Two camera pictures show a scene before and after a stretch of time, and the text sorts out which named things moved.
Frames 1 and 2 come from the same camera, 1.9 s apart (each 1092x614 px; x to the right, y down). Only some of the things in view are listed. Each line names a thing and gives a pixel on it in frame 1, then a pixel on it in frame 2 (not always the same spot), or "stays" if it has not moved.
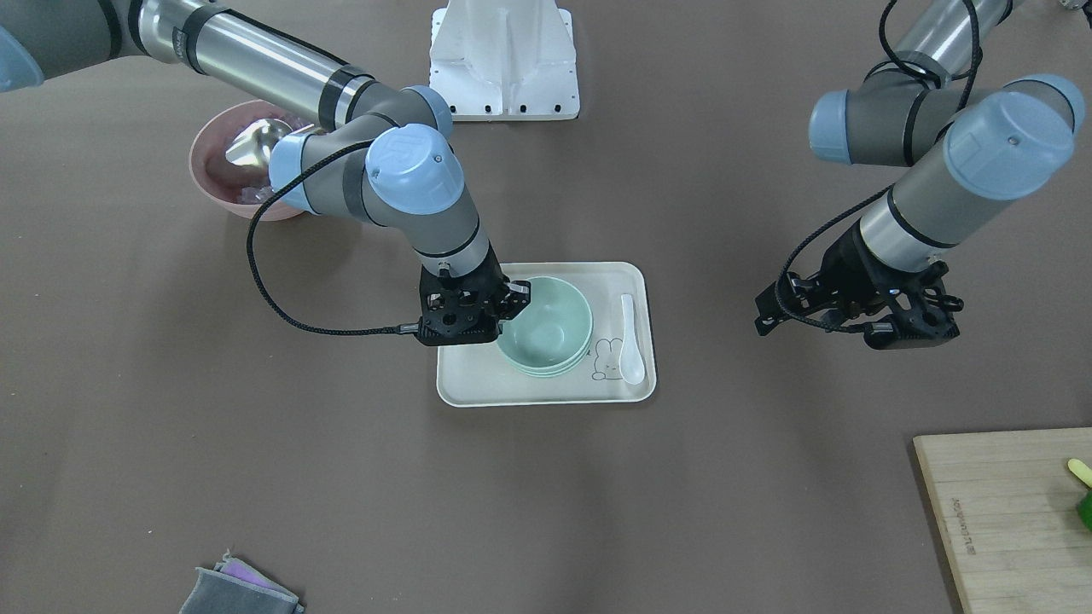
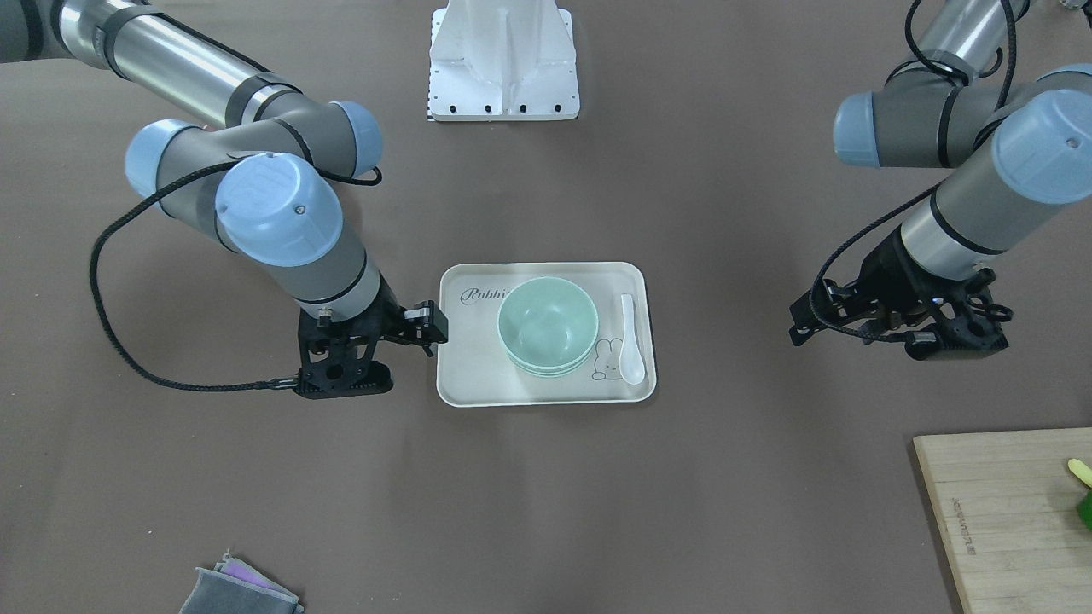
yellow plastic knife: x=1081 y=471 stays
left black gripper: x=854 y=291 -> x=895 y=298
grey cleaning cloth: x=235 y=587 stays
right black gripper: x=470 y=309 -> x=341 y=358
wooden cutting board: x=1006 y=506 stays
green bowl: x=552 y=333 stays
